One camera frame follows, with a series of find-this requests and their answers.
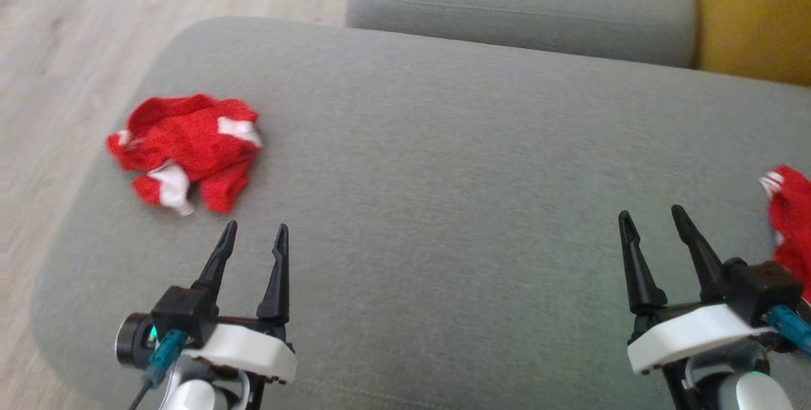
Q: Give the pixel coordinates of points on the grey sofa back cushion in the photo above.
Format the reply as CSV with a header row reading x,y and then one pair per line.
x,y
526,4

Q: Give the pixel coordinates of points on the grey sofa seat cushion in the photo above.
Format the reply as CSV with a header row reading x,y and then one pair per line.
x,y
456,194

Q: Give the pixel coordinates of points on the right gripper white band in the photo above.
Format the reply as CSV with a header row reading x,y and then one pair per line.
x,y
690,334

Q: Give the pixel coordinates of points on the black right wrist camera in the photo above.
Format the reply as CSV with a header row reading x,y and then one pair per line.
x,y
760,289

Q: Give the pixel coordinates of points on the red shorts white stripes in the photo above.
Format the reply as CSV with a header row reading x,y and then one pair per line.
x,y
190,137

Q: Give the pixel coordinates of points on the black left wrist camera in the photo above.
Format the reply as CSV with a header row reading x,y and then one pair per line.
x,y
177,318

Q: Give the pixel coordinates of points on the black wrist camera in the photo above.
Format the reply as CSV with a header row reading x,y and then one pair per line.
x,y
177,318
760,289

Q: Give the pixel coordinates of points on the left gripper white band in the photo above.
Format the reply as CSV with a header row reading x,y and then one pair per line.
x,y
247,350

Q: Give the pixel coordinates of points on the yellow cushion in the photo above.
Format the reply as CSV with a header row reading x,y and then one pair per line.
x,y
754,11

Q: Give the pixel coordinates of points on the red basketball jersey number 23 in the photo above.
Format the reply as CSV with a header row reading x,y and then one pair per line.
x,y
792,220

